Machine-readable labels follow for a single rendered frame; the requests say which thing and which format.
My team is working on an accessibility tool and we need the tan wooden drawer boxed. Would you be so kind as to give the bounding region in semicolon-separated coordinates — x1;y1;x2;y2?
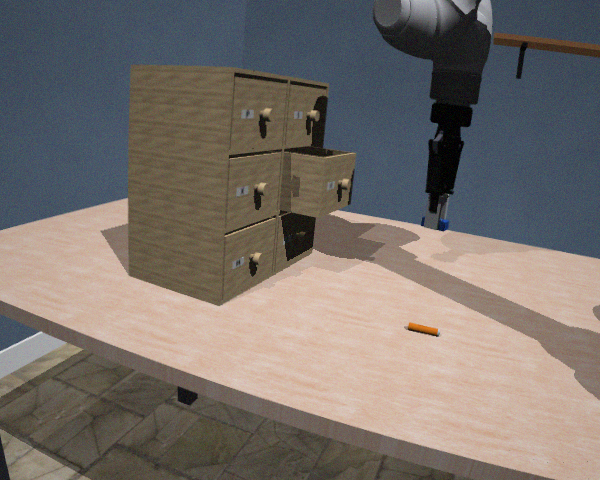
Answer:
274;211;314;271
285;84;327;145
222;217;276;300
229;77;287;150
279;146;356;218
225;151;281;229

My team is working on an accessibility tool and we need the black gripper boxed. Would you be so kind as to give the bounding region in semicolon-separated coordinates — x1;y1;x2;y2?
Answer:
424;102;473;230

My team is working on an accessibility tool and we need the orange-brown cylinder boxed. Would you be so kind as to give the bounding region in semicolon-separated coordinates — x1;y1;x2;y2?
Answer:
408;323;440;337

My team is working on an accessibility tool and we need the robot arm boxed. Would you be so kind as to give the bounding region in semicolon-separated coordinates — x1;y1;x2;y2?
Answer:
373;0;493;107

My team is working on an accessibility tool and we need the dark brown wooden chest of drawers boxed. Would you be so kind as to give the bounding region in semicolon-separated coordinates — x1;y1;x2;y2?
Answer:
128;65;329;306

